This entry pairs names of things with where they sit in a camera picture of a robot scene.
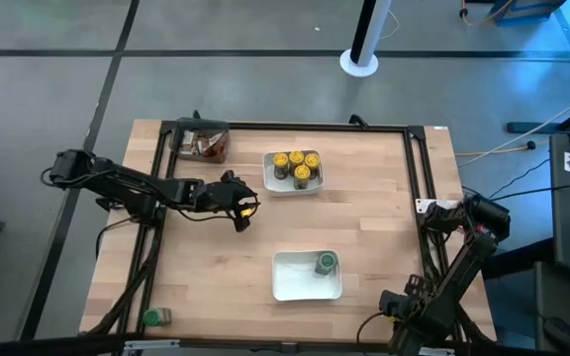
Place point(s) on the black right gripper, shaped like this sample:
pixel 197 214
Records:
pixel 404 304

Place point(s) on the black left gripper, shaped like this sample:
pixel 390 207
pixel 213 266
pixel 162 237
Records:
pixel 223 195

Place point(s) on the orange taco mix packet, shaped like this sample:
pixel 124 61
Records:
pixel 219 144

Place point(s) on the green lid spice jar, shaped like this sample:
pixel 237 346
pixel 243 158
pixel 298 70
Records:
pixel 327 259
pixel 152 317

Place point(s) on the brown white spice packet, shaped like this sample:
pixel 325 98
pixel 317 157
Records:
pixel 188 142
pixel 205 143

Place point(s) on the black plastic bin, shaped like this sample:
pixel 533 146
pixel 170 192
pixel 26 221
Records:
pixel 201 122

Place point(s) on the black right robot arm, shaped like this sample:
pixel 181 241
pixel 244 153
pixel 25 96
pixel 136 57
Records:
pixel 463 267

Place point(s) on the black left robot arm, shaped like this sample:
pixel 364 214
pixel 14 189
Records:
pixel 117 180

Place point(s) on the white plastic bin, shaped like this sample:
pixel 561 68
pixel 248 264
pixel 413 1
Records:
pixel 275 188
pixel 295 279

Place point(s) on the white metal plate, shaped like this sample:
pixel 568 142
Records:
pixel 422 204

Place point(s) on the black white tower fan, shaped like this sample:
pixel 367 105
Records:
pixel 364 44

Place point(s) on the black desk foot bar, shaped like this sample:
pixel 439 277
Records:
pixel 537 127

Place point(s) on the black frame clamp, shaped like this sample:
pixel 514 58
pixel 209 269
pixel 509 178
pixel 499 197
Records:
pixel 359 119
pixel 197 116

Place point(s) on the silver metal bracket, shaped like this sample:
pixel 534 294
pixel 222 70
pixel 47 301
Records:
pixel 151 344

